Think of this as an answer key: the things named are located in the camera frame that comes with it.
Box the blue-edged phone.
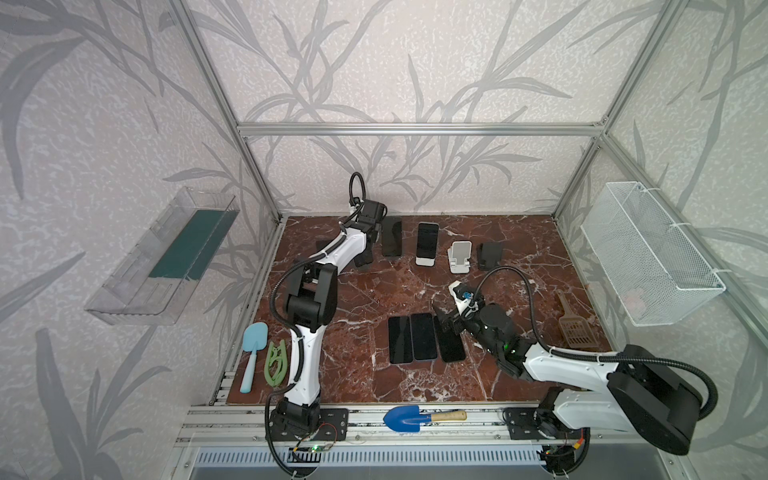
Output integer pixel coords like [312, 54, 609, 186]
[410, 313, 438, 361]

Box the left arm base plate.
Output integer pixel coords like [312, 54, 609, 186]
[267, 408, 350, 442]

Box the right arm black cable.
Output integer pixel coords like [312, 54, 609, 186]
[467, 265, 719, 421]

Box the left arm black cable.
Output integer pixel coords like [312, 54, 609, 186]
[263, 172, 368, 475]

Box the aluminium front rail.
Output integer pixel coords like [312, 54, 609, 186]
[173, 403, 667, 448]

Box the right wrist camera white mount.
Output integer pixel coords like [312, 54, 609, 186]
[449, 281, 479, 317]

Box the brown slotted tray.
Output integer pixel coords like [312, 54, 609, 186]
[557, 291, 599, 350]

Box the dark phone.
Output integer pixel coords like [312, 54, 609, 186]
[433, 317, 466, 363]

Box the blue trowel wooden handle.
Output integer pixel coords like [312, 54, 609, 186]
[383, 405, 468, 433]

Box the clear plastic wall tray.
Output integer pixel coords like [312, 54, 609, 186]
[85, 187, 240, 326]

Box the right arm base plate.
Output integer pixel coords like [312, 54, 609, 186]
[502, 407, 581, 441]

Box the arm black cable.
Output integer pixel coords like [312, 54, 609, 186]
[263, 172, 368, 475]
[467, 265, 719, 421]

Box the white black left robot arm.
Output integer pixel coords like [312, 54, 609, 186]
[274, 198, 387, 430]

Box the white stand right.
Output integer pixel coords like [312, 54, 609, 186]
[448, 240, 472, 275]

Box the white wire mesh basket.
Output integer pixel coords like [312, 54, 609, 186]
[581, 181, 726, 327]

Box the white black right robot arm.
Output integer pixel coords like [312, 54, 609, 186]
[436, 300, 718, 455]

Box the purple-edged phone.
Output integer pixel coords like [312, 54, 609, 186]
[387, 316, 414, 364]

